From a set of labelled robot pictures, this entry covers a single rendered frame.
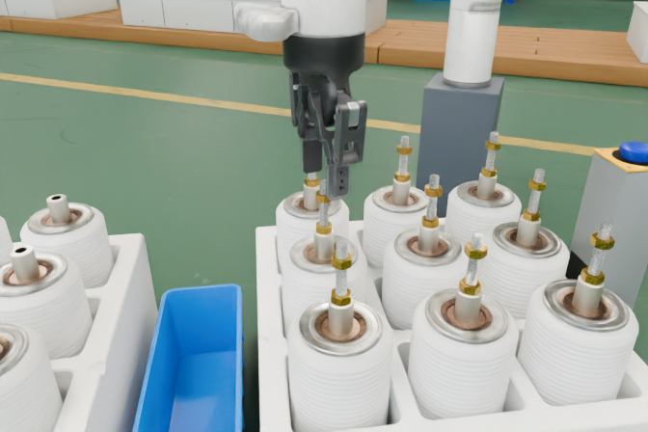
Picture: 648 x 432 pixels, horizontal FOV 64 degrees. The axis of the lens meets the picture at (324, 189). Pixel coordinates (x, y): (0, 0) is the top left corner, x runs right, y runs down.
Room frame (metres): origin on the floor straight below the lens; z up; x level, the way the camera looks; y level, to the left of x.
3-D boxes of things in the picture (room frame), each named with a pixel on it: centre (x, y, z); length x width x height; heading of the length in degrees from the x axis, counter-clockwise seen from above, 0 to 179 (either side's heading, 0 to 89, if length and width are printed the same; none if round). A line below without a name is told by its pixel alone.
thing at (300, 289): (0.49, 0.00, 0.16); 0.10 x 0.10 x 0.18
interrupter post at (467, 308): (0.38, -0.13, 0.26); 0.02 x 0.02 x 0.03
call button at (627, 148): (0.61, -0.40, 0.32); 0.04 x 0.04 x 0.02
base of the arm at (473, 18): (1.04, -0.28, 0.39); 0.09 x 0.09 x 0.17; 68
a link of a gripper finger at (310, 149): (0.52, 0.01, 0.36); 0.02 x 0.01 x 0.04; 112
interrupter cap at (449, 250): (0.50, -0.12, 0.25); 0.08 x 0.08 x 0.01
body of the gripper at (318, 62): (0.49, 0.00, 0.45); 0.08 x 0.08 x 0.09
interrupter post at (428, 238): (0.50, -0.12, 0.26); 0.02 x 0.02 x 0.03
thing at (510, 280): (0.52, -0.23, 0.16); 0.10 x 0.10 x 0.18
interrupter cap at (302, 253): (0.49, 0.00, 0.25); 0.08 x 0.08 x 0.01
